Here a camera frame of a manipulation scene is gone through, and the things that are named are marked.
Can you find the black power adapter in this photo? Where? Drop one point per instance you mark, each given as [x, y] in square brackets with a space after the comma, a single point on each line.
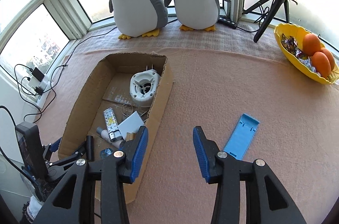
[38, 74]

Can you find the white plug-in device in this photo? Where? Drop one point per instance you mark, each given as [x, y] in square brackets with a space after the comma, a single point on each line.
[143, 86]

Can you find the yellow leaf-shaped bowl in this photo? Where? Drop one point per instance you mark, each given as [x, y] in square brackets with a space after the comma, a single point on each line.
[299, 32]

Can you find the black cylinder tube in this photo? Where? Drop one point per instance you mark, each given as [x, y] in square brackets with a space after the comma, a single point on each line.
[90, 148]

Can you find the open cardboard box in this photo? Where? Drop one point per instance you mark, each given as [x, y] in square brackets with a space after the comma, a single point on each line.
[107, 85]

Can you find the patterned white tube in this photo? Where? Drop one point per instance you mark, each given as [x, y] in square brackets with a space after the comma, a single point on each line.
[110, 120]

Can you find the white power strip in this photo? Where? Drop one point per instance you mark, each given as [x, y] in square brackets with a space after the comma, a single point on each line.
[46, 86]

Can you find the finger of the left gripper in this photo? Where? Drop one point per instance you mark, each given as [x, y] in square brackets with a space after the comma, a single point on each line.
[77, 154]
[52, 147]

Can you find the pink small bottle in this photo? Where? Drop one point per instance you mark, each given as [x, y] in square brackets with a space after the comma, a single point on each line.
[114, 138]

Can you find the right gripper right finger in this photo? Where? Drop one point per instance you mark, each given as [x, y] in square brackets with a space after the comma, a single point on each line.
[267, 201]

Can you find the blue plastic phone stand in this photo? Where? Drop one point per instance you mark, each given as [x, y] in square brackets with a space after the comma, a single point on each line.
[242, 136]

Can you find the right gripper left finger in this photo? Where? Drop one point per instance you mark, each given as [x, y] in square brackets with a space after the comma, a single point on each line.
[72, 200]

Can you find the black tripod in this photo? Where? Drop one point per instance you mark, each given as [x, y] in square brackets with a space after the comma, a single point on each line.
[269, 9]

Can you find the white charger on strip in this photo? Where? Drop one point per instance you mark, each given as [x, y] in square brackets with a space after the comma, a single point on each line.
[34, 82]

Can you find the front orange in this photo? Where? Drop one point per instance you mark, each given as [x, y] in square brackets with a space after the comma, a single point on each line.
[321, 63]

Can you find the white gloved left hand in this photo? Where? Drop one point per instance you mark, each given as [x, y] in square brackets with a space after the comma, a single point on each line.
[33, 208]

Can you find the blue sanitizer bottle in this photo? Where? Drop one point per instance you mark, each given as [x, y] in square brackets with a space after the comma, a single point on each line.
[105, 153]

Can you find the white usb charger cube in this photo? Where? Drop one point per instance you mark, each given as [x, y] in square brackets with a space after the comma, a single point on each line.
[130, 125]

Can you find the pile of wrapped candies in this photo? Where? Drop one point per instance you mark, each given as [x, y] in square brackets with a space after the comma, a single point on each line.
[298, 58]

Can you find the orange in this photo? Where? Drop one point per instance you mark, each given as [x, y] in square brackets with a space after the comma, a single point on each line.
[311, 44]
[330, 57]
[321, 63]

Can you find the small black plug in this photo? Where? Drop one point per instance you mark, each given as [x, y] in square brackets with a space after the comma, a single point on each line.
[39, 90]

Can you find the black remote controller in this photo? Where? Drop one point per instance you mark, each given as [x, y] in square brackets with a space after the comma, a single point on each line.
[227, 22]

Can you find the pink felt mat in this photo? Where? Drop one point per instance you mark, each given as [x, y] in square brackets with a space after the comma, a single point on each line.
[297, 134]

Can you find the wooden clothespin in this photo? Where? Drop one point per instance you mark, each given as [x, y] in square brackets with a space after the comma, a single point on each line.
[130, 136]

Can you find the right orange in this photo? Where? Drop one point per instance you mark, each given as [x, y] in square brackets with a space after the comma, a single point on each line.
[330, 57]

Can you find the rear orange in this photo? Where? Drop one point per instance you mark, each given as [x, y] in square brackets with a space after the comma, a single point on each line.
[311, 44]

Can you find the keys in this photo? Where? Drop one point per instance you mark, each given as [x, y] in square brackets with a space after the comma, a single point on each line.
[127, 109]

